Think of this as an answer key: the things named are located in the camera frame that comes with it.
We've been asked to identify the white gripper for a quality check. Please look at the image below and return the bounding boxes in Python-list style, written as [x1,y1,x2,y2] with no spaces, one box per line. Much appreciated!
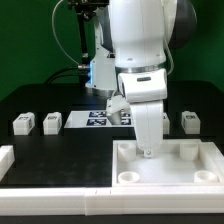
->
[106,95,163,158]

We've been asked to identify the white square table top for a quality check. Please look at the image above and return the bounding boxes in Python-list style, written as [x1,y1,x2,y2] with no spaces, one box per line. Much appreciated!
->
[112,139,224,187]

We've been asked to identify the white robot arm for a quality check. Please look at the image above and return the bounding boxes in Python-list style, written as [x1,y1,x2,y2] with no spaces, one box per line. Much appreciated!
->
[86,0,197,158]

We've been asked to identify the white marker sheet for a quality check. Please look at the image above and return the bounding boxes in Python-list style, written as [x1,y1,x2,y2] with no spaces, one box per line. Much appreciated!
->
[63,110,134,129]

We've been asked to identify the white front fence bar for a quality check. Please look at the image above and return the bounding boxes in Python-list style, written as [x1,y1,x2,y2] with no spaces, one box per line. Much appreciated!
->
[0,185,224,216]

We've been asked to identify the white left fence block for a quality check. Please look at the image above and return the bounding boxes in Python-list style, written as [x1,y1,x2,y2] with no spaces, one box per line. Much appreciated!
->
[0,145,15,181]

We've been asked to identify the black cables on table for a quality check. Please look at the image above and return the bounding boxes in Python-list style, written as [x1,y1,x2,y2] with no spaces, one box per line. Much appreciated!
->
[44,65,88,84]

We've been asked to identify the grey cable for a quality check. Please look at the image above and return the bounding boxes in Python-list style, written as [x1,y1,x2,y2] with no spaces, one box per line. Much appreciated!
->
[51,0,83,66]

